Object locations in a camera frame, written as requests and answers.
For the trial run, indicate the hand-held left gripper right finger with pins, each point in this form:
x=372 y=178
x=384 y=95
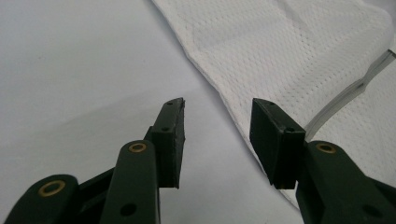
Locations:
x=274 y=146

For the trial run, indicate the white mesh garment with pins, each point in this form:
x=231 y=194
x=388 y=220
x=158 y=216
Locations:
x=280 y=53

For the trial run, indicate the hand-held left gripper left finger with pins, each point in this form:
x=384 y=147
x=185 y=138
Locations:
x=169 y=146

